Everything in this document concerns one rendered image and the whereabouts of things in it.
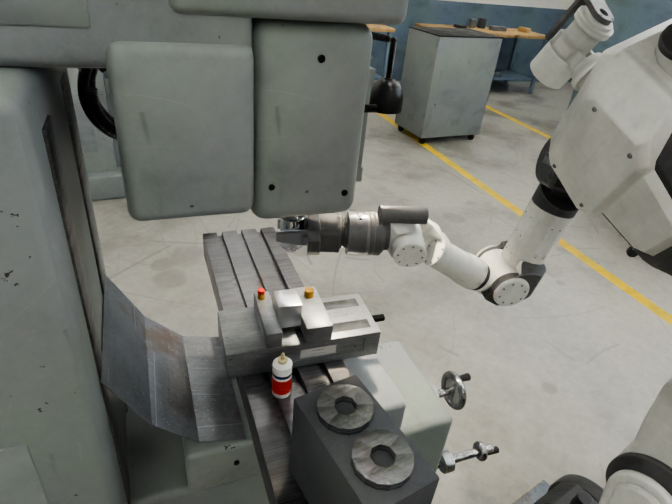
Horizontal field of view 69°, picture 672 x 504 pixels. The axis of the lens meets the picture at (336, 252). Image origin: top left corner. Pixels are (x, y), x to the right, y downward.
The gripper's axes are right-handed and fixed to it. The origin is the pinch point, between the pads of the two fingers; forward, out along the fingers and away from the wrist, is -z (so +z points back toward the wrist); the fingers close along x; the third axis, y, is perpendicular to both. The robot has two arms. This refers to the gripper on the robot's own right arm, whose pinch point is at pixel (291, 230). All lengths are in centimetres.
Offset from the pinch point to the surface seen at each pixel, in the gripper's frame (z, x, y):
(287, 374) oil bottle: 0.2, 14.7, 24.8
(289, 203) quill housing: -0.5, 10.7, -11.2
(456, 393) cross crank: 50, -14, 62
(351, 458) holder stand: 9.8, 42.7, 12.2
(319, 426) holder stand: 5.5, 36.6, 13.1
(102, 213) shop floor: -135, -228, 121
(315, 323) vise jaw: 5.8, 3.7, 20.8
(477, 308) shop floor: 109, -137, 125
